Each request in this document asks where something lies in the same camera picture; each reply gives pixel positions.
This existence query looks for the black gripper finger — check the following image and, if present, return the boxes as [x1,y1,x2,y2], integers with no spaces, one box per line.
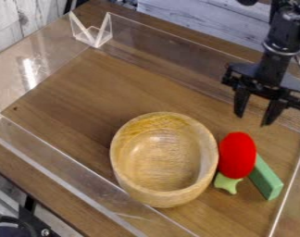
[261,100,288,126]
[234,87,250,118]

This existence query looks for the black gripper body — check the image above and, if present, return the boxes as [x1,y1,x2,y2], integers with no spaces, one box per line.
[222,63,300,110]

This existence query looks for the red plush strawberry toy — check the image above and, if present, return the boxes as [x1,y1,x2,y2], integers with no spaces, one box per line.
[214,131,257,194]

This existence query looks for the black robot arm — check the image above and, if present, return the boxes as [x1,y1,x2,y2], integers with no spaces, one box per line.
[222,0,300,126]

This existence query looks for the green rectangular block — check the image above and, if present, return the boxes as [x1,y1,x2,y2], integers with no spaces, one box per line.
[249,155,284,201]

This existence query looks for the wooden bowl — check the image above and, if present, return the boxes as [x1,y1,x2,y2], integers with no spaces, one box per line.
[109,112,218,208]

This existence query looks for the clear acrylic tray walls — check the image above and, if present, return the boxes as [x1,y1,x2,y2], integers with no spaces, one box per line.
[0,12,300,237]

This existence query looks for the black bracket with screw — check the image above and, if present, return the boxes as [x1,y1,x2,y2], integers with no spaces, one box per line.
[0,197,63,237]

